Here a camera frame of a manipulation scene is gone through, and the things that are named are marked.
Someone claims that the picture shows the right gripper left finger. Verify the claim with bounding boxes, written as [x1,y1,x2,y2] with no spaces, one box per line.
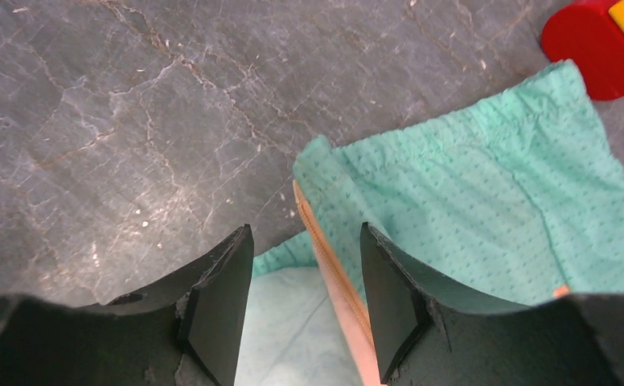
[0,225,254,385]

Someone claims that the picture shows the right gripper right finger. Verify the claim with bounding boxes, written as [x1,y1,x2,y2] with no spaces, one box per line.
[360,223,624,385]

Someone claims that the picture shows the green and orange jacket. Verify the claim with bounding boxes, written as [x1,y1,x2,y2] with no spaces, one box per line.
[236,61,624,385]

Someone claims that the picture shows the red cylinder block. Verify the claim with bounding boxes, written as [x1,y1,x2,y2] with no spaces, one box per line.
[540,0,624,101]

